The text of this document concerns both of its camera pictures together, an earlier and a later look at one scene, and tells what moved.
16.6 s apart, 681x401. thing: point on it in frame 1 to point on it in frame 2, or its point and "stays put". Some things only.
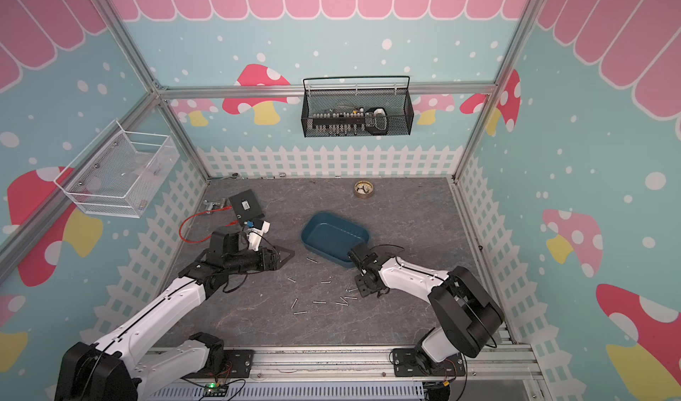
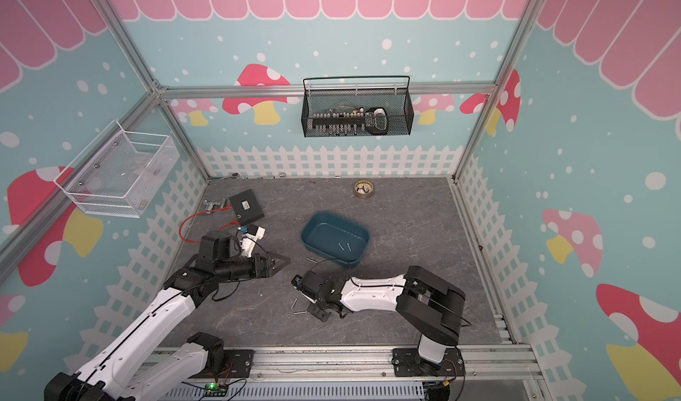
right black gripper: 361,288 to 312,310
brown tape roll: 363,189 stays put
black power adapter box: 246,207 stays put
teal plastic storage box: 332,238 stays put
